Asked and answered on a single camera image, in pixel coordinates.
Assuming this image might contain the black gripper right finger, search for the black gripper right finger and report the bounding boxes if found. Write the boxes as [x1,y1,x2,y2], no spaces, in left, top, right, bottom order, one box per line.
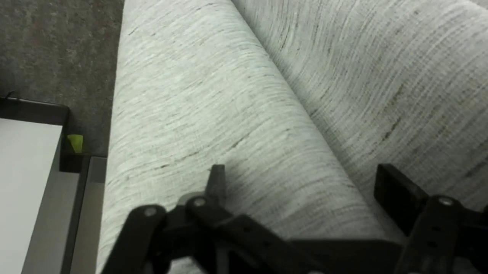
[373,164,488,274]

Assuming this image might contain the small yellow-green object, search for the small yellow-green object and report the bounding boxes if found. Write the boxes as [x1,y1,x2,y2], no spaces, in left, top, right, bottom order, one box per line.
[67,133,84,153]

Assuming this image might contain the grey fabric curtain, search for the grey fabric curtain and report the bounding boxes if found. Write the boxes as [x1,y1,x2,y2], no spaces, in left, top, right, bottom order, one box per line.
[96,0,488,274]

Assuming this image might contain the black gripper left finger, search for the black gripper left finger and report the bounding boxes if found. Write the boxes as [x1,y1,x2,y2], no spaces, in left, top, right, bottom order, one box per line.
[102,164,326,274]

